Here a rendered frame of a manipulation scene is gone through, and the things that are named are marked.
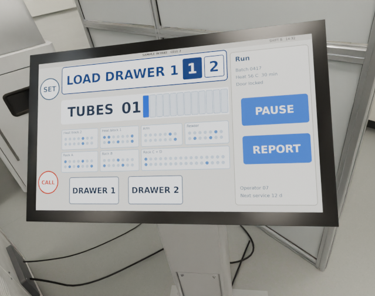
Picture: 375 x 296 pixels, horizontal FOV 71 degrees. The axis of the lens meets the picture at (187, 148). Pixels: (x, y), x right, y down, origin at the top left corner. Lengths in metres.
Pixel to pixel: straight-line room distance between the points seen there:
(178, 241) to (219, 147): 0.32
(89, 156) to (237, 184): 0.26
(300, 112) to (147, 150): 0.25
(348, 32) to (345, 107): 0.22
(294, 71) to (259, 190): 0.19
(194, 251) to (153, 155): 0.33
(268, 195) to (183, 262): 0.39
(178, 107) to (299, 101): 0.19
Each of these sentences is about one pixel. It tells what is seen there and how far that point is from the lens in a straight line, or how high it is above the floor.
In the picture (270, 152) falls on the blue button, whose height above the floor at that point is 1.05.
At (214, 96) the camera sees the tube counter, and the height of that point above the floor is 1.12.
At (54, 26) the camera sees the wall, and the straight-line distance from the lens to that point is 3.74.
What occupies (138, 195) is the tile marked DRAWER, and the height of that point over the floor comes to 1.00.
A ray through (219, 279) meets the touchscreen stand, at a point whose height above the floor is 0.58.
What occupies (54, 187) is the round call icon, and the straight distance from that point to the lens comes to 0.53.
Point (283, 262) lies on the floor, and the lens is 1.54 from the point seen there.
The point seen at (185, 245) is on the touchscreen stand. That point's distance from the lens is 0.68.
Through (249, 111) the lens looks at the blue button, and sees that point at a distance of 0.43.
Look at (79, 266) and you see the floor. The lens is 1.74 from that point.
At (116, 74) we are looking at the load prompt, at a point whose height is 1.16.
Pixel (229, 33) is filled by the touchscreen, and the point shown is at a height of 1.19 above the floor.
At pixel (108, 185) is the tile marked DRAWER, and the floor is 1.01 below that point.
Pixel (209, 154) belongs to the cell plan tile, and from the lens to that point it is 0.42.
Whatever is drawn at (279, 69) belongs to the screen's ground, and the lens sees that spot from 0.45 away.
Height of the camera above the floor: 1.30
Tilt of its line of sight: 35 degrees down
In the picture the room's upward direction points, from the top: 10 degrees counter-clockwise
